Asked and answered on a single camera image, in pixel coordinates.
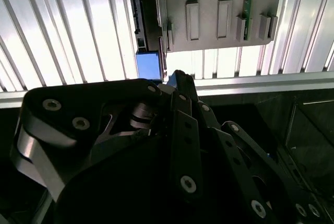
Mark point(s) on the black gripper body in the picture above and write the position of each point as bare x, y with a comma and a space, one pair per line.
117, 195

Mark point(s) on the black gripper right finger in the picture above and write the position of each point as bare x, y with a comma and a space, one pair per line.
235, 156

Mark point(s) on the hard disk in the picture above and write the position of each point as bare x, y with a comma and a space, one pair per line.
147, 64

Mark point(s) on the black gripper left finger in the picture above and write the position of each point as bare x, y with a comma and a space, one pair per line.
78, 98

